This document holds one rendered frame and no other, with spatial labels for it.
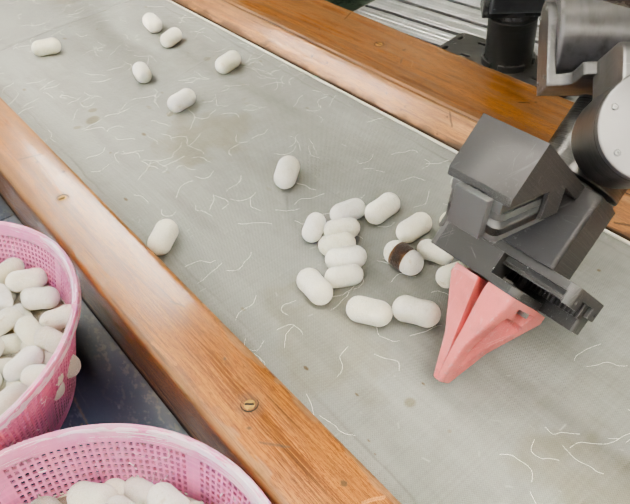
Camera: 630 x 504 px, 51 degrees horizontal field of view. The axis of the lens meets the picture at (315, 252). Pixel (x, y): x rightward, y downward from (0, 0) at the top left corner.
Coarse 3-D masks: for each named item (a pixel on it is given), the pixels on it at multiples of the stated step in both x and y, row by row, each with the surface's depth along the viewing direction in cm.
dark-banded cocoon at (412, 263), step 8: (384, 248) 54; (392, 248) 53; (384, 256) 54; (408, 256) 52; (416, 256) 52; (400, 264) 52; (408, 264) 52; (416, 264) 52; (408, 272) 52; (416, 272) 52
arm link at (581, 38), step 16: (560, 0) 40; (576, 0) 39; (592, 0) 39; (560, 16) 40; (576, 16) 39; (592, 16) 39; (608, 16) 39; (624, 16) 39; (560, 32) 40; (576, 32) 40; (592, 32) 39; (608, 32) 39; (624, 32) 39; (560, 48) 40; (576, 48) 40; (592, 48) 40; (608, 48) 40; (560, 64) 41; (576, 64) 41
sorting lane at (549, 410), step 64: (0, 0) 105; (64, 0) 103; (128, 0) 100; (0, 64) 88; (64, 64) 87; (128, 64) 85; (192, 64) 83; (256, 64) 82; (64, 128) 75; (128, 128) 74; (192, 128) 72; (256, 128) 71; (320, 128) 70; (384, 128) 69; (128, 192) 65; (192, 192) 64; (256, 192) 63; (320, 192) 62; (384, 192) 61; (448, 192) 61; (192, 256) 57; (256, 256) 57; (320, 256) 56; (256, 320) 51; (320, 320) 51; (320, 384) 47; (384, 384) 46; (448, 384) 46; (512, 384) 45; (576, 384) 45; (384, 448) 43; (448, 448) 42; (512, 448) 42; (576, 448) 41
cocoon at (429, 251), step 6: (426, 240) 54; (420, 246) 54; (426, 246) 53; (432, 246) 53; (420, 252) 54; (426, 252) 53; (432, 252) 53; (438, 252) 53; (444, 252) 53; (426, 258) 54; (432, 258) 53; (438, 258) 53; (444, 258) 53; (450, 258) 53; (444, 264) 53
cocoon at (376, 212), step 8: (376, 200) 58; (384, 200) 57; (392, 200) 58; (368, 208) 57; (376, 208) 57; (384, 208) 57; (392, 208) 58; (368, 216) 57; (376, 216) 57; (384, 216) 57; (376, 224) 58
